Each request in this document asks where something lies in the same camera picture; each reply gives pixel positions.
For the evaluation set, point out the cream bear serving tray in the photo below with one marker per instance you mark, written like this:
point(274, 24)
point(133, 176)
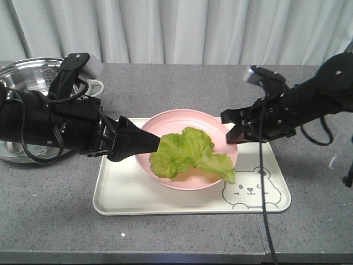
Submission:
point(123, 188)

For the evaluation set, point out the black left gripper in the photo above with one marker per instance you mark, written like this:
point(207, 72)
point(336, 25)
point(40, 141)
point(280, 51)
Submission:
point(119, 140)

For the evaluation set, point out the grey stone countertop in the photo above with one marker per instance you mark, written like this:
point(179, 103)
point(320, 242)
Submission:
point(47, 215)

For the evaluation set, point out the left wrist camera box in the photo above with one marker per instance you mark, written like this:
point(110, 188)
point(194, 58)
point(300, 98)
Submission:
point(92, 68)

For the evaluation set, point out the green lettuce leaf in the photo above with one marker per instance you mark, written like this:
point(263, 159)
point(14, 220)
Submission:
point(192, 148)

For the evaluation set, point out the white pleated curtain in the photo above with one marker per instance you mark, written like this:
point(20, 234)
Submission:
point(178, 32)

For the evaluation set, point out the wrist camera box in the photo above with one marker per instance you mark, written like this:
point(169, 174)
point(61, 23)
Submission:
point(254, 75)
point(92, 68)

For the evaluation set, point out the green electric cooking pot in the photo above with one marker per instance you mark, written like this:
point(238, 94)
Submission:
point(36, 74)

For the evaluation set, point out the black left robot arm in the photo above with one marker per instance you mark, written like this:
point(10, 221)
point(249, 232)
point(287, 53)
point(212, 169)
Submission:
point(78, 125)

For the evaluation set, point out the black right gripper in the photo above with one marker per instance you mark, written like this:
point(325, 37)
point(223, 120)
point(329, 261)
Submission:
point(260, 122)

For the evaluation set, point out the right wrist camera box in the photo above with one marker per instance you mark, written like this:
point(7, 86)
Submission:
point(254, 75)

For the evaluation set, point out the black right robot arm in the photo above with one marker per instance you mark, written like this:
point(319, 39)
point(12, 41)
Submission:
point(284, 109)

